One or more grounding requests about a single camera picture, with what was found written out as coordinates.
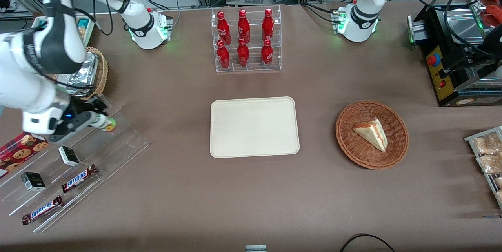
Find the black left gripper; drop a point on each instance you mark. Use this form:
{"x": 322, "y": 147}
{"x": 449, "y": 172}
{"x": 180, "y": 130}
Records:
{"x": 493, "y": 39}

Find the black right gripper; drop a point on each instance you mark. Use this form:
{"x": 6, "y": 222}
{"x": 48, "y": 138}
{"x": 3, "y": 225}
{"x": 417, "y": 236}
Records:
{"x": 83, "y": 107}

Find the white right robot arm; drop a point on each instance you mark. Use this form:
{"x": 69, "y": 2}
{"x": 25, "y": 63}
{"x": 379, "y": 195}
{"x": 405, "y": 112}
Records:
{"x": 23, "y": 83}

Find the cream plastic tray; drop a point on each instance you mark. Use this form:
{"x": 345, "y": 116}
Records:
{"x": 254, "y": 126}

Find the black machine with yellow panel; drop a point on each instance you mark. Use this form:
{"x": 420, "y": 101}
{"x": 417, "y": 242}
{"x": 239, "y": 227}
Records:
{"x": 455, "y": 87}

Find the tan wicker basket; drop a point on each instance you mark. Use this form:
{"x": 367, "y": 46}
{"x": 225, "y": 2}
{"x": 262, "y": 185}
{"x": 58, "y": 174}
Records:
{"x": 103, "y": 73}

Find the silver foil container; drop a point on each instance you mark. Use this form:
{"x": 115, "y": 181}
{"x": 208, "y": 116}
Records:
{"x": 89, "y": 72}

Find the red emergency stop button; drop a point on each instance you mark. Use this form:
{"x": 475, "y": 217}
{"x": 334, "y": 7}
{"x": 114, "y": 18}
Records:
{"x": 433, "y": 60}

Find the clear acrylic stepped display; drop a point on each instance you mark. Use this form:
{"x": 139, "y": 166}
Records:
{"x": 117, "y": 146}

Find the small black box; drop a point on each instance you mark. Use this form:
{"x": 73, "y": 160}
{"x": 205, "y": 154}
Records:
{"x": 69, "y": 156}
{"x": 33, "y": 182}

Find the snickers chocolate bar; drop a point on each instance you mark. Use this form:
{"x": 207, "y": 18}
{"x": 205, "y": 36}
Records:
{"x": 42, "y": 210}
{"x": 78, "y": 178}

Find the large clear cracker bag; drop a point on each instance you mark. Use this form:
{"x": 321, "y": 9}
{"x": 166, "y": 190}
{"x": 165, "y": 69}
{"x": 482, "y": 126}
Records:
{"x": 81, "y": 32}

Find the white snack bin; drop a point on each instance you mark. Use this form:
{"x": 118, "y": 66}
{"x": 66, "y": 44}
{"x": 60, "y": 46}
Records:
{"x": 91, "y": 28}

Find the clear bag of nuts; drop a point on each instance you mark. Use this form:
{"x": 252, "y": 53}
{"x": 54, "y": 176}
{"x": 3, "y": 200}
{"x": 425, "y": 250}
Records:
{"x": 499, "y": 197}
{"x": 488, "y": 143}
{"x": 490, "y": 164}
{"x": 498, "y": 182}

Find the teal snack packet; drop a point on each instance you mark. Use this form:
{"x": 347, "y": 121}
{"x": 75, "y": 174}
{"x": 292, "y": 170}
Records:
{"x": 83, "y": 22}

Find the red cookie box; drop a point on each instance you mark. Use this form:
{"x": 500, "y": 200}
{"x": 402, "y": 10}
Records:
{"x": 15, "y": 157}

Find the wrapped sandwich wedge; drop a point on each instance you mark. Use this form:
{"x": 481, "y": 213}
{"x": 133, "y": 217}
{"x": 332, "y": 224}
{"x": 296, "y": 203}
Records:
{"x": 372, "y": 134}

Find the red cola bottle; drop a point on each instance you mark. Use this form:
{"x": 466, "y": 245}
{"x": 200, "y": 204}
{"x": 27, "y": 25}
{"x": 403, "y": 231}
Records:
{"x": 266, "y": 54}
{"x": 224, "y": 28}
{"x": 243, "y": 28}
{"x": 223, "y": 56}
{"x": 268, "y": 26}
{"x": 243, "y": 54}

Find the brown round wicker basket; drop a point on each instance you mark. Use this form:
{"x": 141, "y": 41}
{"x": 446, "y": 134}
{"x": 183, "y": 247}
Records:
{"x": 355, "y": 148}

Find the clear acrylic bottle rack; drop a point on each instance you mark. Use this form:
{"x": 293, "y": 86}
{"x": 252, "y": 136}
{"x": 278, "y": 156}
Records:
{"x": 253, "y": 67}

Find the small grey device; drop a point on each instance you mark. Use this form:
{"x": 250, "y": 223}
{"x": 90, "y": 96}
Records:
{"x": 255, "y": 248}

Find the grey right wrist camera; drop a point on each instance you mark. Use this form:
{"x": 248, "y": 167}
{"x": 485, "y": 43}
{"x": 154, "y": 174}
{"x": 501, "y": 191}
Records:
{"x": 70, "y": 128}

